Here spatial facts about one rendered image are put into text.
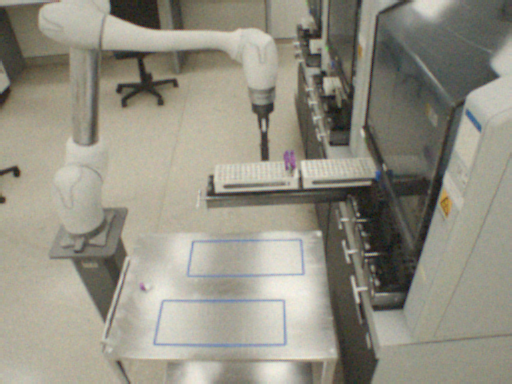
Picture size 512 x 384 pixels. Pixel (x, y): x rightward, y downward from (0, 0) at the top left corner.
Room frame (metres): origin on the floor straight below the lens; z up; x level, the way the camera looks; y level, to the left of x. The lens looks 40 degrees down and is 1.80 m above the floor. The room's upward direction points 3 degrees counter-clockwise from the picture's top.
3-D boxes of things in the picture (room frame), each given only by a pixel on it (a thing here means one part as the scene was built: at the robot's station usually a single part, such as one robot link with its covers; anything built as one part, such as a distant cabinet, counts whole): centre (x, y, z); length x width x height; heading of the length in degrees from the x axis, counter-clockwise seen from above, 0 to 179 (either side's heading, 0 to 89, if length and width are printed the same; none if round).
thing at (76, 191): (1.15, 0.65, 0.87); 0.18 x 0.16 x 0.22; 5
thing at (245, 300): (0.75, 0.12, 0.41); 0.67 x 0.46 x 0.82; 87
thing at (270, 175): (1.23, 0.00, 0.83); 0.30 x 0.10 x 0.06; 89
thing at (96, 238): (1.12, 0.65, 0.73); 0.22 x 0.18 x 0.06; 0
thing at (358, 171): (1.23, -0.31, 0.83); 0.30 x 0.10 x 0.06; 90
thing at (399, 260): (0.77, -0.40, 0.85); 0.12 x 0.02 x 0.06; 178
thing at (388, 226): (0.93, -0.40, 0.85); 0.12 x 0.02 x 0.06; 179
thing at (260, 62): (1.25, -0.03, 1.29); 0.13 x 0.11 x 0.16; 5
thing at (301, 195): (1.23, -0.13, 0.78); 0.73 x 0.14 x 0.09; 90
